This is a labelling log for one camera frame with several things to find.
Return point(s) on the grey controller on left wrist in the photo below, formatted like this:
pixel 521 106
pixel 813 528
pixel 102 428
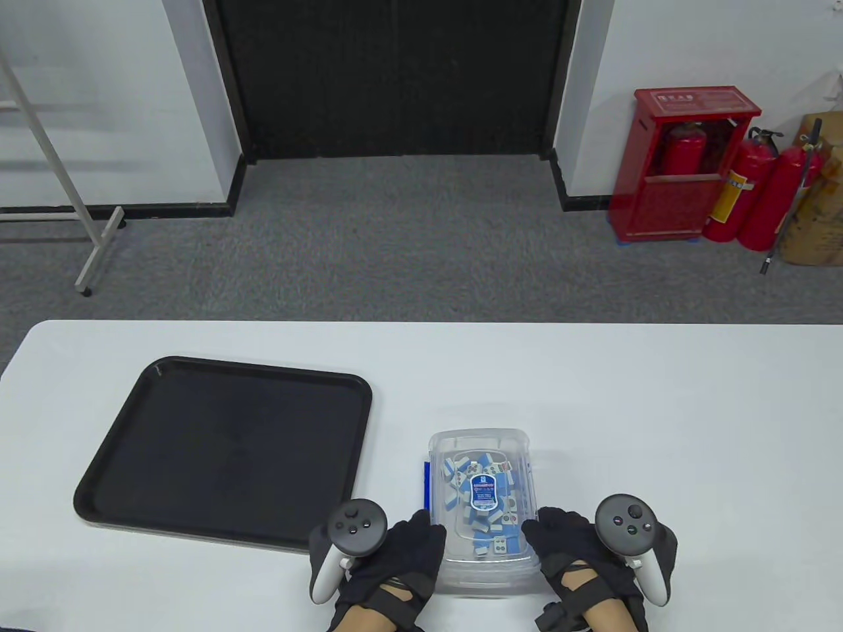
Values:
pixel 352 523

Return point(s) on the red extinguisher with yellow label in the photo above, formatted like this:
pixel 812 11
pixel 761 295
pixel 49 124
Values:
pixel 741 191

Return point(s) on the black double door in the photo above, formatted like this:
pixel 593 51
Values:
pixel 395 72

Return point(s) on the clear plastic lidded box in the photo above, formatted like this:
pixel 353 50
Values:
pixel 484 447

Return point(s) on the person's right forearm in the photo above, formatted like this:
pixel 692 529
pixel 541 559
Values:
pixel 606 620

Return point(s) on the white metal rack frame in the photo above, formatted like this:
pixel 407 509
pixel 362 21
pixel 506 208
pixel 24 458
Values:
pixel 62 164

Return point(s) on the grey controller on right wrist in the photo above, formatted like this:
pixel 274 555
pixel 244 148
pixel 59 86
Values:
pixel 625 520

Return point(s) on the person's left forearm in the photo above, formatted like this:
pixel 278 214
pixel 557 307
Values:
pixel 369 620

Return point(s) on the pile of blue mahjong tiles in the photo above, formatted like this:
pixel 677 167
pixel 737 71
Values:
pixel 482 520

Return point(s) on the brown cardboard box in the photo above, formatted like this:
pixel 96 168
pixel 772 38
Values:
pixel 820 217

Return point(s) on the person's left fingers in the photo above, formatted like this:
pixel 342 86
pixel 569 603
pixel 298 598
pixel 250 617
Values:
pixel 431 536

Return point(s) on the red fire extinguisher cabinet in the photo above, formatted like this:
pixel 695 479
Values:
pixel 665 197

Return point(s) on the plain red fire extinguisher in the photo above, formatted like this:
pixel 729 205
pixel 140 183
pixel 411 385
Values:
pixel 777 204

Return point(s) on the red extinguisher inside cabinet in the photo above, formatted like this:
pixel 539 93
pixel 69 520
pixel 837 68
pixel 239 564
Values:
pixel 683 148

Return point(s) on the person's right fingers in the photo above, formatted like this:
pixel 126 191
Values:
pixel 540 533

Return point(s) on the person's right hand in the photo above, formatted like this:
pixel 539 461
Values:
pixel 566 546

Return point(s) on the person's left hand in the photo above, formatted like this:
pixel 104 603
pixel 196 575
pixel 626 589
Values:
pixel 408 559

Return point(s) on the grey controller on wrist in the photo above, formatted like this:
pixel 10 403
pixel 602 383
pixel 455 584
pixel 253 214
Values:
pixel 625 520
pixel 352 523

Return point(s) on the black plastic tray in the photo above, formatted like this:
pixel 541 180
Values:
pixel 224 454

